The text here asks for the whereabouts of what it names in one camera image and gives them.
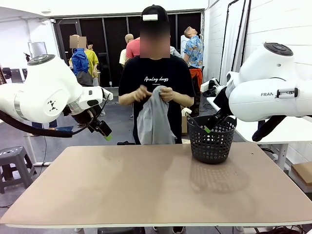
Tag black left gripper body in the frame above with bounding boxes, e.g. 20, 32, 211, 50
88, 119, 113, 137

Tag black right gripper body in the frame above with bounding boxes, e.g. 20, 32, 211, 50
213, 85, 231, 117

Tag black perforated plastic basket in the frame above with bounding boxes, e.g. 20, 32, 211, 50
187, 115, 237, 164

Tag grey training pants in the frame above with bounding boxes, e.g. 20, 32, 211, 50
136, 85, 177, 146

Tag person's left forearm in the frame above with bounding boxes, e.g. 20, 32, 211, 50
172, 94, 193, 108

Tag person's right forearm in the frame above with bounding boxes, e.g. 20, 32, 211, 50
118, 94, 136, 106

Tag person's right hand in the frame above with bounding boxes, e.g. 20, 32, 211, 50
133, 84, 153, 103

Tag person's left hand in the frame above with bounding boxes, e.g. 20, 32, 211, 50
158, 87, 174, 102

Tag blue cloth on floor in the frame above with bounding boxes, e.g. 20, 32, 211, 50
57, 125, 74, 134

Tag figure in blue jeans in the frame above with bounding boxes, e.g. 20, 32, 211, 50
31, 119, 58, 130

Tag large white side table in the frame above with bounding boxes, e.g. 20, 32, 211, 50
207, 97, 312, 171

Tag person in black T-shirt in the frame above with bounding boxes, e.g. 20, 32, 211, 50
118, 19, 195, 146

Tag mannequin in cream shirt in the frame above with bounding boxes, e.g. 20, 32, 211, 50
119, 34, 135, 69

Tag mannequin in red top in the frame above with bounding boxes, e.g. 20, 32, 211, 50
125, 38, 141, 59

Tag grey plastic stool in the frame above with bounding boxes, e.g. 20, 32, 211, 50
0, 146, 37, 195

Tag flat cardboard box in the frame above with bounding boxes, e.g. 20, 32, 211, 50
291, 161, 312, 193

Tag black baseball cap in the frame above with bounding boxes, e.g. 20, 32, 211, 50
140, 4, 169, 24

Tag black wall pipe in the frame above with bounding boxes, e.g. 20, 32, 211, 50
219, 0, 238, 83

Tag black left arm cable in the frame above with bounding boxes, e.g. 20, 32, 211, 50
0, 94, 112, 138

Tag white wall board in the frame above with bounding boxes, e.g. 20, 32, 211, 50
27, 41, 47, 58

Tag black coiled floor cables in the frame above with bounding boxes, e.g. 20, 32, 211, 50
268, 225, 312, 234

